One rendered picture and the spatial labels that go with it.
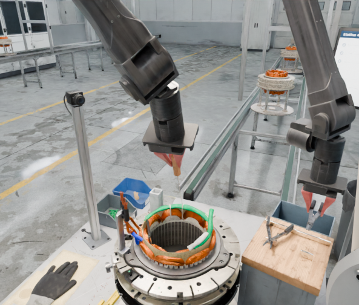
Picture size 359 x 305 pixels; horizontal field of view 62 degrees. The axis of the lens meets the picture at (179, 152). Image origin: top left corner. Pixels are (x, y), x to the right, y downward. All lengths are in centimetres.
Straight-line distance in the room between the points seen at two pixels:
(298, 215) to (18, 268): 198
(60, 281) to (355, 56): 148
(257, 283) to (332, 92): 51
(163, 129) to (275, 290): 52
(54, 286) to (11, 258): 146
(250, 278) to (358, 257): 63
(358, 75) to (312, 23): 89
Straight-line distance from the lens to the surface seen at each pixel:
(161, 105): 52
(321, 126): 68
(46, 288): 118
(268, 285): 86
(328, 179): 75
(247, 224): 139
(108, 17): 46
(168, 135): 56
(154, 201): 84
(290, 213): 107
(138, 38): 46
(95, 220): 126
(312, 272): 84
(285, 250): 87
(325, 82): 68
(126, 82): 47
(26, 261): 254
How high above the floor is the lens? 163
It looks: 26 degrees down
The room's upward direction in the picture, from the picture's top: straight up
